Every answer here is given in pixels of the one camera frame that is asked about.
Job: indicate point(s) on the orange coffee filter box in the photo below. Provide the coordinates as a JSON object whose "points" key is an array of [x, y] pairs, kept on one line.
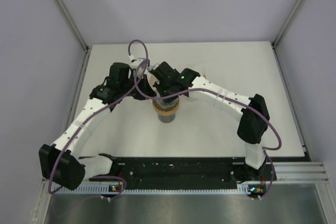
{"points": [[152, 82]]}

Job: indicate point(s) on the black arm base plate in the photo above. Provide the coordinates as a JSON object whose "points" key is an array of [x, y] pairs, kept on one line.
{"points": [[178, 173]]}

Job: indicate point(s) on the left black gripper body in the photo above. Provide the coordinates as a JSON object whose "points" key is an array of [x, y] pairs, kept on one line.
{"points": [[130, 89]]}

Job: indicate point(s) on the aluminium front rail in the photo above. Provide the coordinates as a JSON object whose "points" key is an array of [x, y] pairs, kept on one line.
{"points": [[285, 171]]}

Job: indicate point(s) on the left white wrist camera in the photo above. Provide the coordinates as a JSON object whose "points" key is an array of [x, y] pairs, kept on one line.
{"points": [[135, 62]]}

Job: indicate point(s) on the white paper coffee filter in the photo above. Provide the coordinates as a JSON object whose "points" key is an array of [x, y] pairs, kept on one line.
{"points": [[198, 68]]}

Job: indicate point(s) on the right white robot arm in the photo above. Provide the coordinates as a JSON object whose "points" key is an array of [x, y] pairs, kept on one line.
{"points": [[251, 113]]}

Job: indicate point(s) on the right aluminium frame post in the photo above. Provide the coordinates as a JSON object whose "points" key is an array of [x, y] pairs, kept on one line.
{"points": [[286, 25]]}

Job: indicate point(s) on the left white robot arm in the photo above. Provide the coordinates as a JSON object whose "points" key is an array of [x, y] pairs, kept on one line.
{"points": [[60, 161]]}

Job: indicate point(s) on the left aluminium frame post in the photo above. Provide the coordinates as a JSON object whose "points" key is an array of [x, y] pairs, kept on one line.
{"points": [[71, 24]]}

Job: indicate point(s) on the grey glass carafe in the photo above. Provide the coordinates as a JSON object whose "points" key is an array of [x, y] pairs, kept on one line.
{"points": [[166, 118]]}

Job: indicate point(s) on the aluminium frame post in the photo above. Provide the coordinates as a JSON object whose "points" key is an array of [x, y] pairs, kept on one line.
{"points": [[286, 25], [71, 24]]}

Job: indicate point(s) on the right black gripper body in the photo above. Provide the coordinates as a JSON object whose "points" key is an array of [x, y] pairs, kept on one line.
{"points": [[164, 88]]}

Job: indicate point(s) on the ribbed grey glass dripper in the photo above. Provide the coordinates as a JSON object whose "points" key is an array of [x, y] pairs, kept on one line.
{"points": [[164, 106]]}

